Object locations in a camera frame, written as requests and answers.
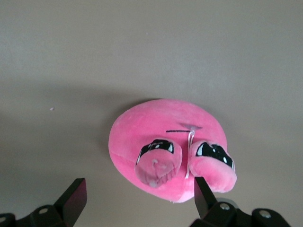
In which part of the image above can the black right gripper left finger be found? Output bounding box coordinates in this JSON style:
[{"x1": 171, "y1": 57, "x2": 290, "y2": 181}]
[{"x1": 0, "y1": 178, "x2": 88, "y2": 227}]

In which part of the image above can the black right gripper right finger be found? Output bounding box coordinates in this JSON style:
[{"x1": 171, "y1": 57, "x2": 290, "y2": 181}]
[{"x1": 190, "y1": 177, "x2": 287, "y2": 227}]

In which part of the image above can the pink plush toy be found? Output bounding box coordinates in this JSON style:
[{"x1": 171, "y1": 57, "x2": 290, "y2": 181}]
[{"x1": 108, "y1": 98, "x2": 238, "y2": 204}]

